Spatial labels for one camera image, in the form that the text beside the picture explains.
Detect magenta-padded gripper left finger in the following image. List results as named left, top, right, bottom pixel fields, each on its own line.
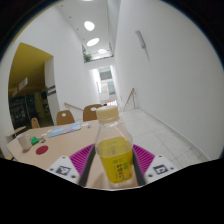
left=46, top=143, right=98, bottom=187

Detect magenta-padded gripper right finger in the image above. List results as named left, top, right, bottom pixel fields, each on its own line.
left=131, top=143, right=177, bottom=186

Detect yellow drink bottle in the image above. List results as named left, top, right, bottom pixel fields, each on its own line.
left=95, top=105, right=135, bottom=185

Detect flat round red coaster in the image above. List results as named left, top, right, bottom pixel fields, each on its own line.
left=35, top=145, right=50, bottom=156

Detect small green box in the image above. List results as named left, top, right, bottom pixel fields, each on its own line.
left=30, top=135, right=40, bottom=146

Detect white mug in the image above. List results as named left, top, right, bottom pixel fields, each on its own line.
left=16, top=132, right=33, bottom=152

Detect wooden chair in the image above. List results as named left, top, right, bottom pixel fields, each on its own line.
left=82, top=103, right=104, bottom=122
left=30, top=117, right=41, bottom=130
left=55, top=109, right=76, bottom=127

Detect wooden side table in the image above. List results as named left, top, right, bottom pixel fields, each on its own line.
left=5, top=125, right=27, bottom=143

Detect wooden stair handrail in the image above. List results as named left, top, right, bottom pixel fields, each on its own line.
left=63, top=102, right=84, bottom=112
left=122, top=87, right=137, bottom=111

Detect dark shelf unit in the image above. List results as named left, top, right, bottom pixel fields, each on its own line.
left=8, top=94, right=36, bottom=130

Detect hanging white sign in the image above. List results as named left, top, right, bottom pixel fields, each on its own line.
left=14, top=77, right=30, bottom=95

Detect green balcony plant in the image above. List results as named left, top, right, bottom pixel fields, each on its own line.
left=82, top=52, right=93, bottom=64

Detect round ceiling lights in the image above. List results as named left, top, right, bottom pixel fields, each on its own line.
left=83, top=20, right=110, bottom=55

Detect dark wall sign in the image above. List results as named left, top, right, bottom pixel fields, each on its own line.
left=46, top=85, right=57, bottom=97

